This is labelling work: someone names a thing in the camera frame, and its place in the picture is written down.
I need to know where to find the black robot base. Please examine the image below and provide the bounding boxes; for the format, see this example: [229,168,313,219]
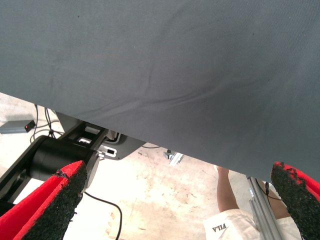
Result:
[0,112,147,208]

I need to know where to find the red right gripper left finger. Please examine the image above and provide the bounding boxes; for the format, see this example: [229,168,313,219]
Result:
[0,160,88,240]

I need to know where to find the grey box with red light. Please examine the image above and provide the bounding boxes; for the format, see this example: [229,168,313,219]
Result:
[0,119,37,135]

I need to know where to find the aluminium frame profile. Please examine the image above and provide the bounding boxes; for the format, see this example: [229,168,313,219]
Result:
[246,175,286,240]

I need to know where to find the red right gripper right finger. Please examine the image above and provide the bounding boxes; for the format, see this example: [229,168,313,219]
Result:
[270,161,320,240]

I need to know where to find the small aluminium bracket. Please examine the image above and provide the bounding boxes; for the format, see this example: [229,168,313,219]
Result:
[163,149,185,166]

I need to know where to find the black floor cable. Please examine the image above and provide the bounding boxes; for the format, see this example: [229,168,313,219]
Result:
[83,191,124,240]

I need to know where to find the thin black cable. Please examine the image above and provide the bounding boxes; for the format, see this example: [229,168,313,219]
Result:
[44,107,65,140]
[31,104,40,142]

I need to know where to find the dark grey table cloth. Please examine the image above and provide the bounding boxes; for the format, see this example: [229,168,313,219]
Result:
[0,0,320,187]

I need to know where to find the person's bare leg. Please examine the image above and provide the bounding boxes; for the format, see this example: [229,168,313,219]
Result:
[259,179,292,218]
[216,166,241,213]

